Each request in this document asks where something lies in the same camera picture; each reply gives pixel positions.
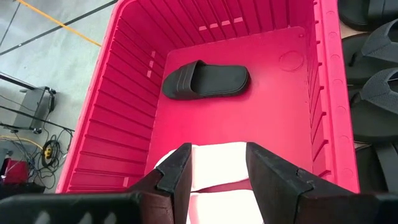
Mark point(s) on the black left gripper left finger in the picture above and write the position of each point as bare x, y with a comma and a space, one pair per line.
175, 174

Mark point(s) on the grey wheeled cart frame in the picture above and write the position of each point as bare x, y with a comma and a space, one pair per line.
34, 102

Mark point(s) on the pink slide sandal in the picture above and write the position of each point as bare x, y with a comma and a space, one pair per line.
217, 165

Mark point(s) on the small black slide sandal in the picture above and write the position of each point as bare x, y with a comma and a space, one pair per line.
217, 79
367, 14

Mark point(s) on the red box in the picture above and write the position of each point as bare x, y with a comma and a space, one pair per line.
14, 171

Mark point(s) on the large black slide sandal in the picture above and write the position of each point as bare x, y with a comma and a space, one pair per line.
382, 168

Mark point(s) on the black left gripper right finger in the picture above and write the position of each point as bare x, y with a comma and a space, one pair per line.
280, 193

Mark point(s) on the red plastic storage bin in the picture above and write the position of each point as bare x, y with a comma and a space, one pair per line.
233, 118

